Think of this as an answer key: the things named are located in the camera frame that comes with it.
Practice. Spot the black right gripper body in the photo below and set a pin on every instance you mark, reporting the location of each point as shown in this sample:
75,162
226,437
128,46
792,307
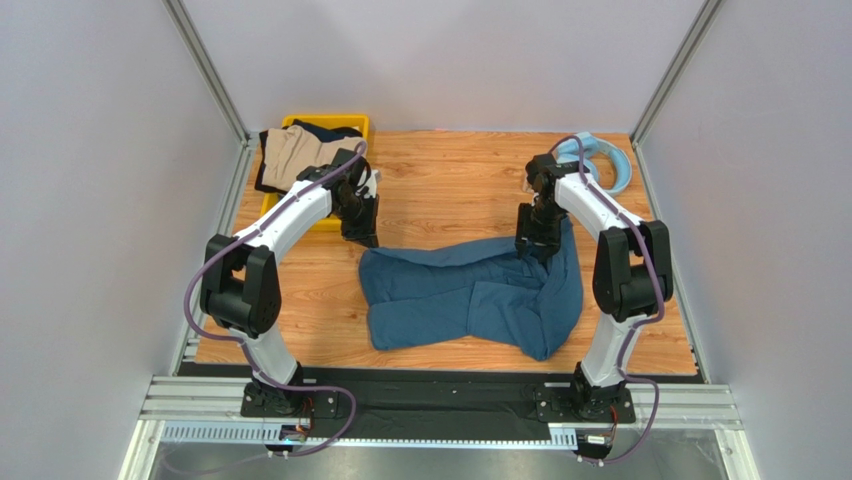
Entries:
536,235

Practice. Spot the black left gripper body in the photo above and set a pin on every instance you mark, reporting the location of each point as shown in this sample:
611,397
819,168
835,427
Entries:
358,220

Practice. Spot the blue t-shirt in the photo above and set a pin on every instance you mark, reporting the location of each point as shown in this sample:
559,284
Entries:
481,288

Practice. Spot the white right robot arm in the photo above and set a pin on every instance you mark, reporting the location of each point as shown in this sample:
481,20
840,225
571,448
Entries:
631,282

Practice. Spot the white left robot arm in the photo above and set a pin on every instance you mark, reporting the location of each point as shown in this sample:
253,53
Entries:
239,285

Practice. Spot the yellow plastic bin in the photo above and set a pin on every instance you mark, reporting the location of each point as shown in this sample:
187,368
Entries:
303,142

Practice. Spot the black folded t-shirt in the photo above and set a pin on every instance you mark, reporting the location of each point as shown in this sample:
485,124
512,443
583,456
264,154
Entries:
293,160

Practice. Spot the beige folded t-shirt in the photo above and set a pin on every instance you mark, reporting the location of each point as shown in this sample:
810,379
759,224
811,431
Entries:
303,156

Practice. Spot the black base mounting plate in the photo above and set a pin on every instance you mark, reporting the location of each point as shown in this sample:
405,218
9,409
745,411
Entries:
399,404

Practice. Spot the aluminium front frame rail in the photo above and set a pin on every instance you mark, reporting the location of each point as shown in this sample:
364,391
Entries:
205,409

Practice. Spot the aluminium right corner post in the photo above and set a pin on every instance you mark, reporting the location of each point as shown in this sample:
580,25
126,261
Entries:
683,55

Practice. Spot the aluminium corner post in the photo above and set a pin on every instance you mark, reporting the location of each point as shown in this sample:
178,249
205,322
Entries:
191,37
683,55

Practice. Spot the aluminium left corner post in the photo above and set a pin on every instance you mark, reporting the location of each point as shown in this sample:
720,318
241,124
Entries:
191,37

